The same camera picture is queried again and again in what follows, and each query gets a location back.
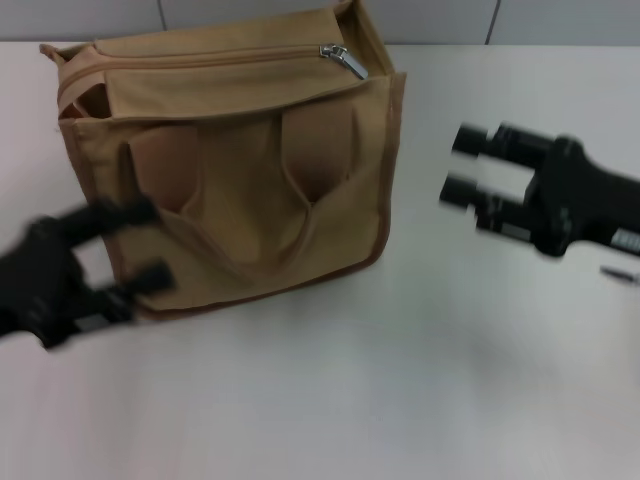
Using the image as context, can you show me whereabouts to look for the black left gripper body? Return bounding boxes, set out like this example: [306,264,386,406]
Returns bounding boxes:
[0,218,132,352]

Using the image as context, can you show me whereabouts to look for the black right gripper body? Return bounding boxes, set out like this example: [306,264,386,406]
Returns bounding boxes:
[531,133,640,260]

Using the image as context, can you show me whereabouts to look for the khaki canvas food bag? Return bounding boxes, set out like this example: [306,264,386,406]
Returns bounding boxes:
[38,0,409,321]

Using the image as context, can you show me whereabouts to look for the silver zipper pull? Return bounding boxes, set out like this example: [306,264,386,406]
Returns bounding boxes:
[318,42,370,81]

